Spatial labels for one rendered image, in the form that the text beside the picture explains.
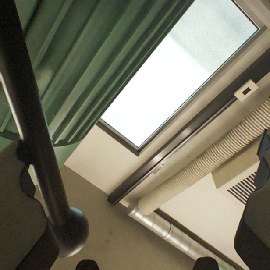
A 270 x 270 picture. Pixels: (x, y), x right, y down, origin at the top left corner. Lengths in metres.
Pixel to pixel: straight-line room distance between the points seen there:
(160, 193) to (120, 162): 0.43
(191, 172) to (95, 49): 1.56
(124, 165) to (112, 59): 1.73
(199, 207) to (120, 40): 2.08
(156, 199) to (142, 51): 1.72
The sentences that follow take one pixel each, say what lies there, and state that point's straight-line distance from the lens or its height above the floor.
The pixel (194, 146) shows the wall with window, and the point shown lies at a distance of 1.75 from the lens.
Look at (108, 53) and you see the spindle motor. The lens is 0.17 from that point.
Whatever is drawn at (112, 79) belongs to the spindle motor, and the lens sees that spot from 0.19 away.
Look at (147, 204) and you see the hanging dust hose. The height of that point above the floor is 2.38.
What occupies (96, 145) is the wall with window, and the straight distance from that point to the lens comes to 1.83.
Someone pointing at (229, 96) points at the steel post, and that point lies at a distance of 1.54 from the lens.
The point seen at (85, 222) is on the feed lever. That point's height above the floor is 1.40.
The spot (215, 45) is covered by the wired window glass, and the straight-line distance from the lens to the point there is 1.61.
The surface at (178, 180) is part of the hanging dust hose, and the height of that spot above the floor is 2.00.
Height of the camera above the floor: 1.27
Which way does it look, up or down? 25 degrees up
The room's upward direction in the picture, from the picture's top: 136 degrees counter-clockwise
